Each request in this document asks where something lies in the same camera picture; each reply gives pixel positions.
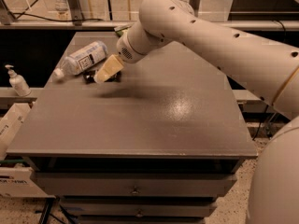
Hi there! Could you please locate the clear bottle blue label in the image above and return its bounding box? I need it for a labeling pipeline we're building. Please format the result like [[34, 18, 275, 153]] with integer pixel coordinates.
[[53, 41, 107, 80]]

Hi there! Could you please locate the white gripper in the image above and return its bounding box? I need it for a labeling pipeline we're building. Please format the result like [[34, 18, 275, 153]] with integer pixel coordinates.
[[93, 33, 144, 83]]

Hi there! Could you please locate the white cardboard box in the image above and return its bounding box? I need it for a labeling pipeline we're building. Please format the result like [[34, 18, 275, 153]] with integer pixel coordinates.
[[0, 103, 31, 160]]

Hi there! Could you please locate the green chip bag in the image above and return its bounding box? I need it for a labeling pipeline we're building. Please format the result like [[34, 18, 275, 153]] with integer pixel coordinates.
[[114, 24, 132, 37]]

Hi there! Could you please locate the black rxbar chocolate wrapper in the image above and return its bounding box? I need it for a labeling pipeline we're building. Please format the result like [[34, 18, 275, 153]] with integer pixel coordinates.
[[82, 70, 121, 84]]

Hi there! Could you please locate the white box lower left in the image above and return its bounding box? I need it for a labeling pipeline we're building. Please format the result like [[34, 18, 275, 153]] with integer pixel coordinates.
[[0, 167, 52, 198]]

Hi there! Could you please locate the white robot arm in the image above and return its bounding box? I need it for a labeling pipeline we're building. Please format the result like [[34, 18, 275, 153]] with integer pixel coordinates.
[[116, 0, 299, 224]]

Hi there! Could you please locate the grey drawer cabinet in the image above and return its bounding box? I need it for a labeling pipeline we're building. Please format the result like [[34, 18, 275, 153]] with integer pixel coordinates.
[[8, 43, 256, 224]]

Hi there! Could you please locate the white pump dispenser bottle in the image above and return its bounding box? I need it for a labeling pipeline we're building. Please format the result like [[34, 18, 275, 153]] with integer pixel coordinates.
[[5, 64, 31, 96]]

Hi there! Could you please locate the black cable behind table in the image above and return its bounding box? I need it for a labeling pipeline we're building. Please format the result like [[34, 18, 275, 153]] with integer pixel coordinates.
[[8, 0, 105, 23]]

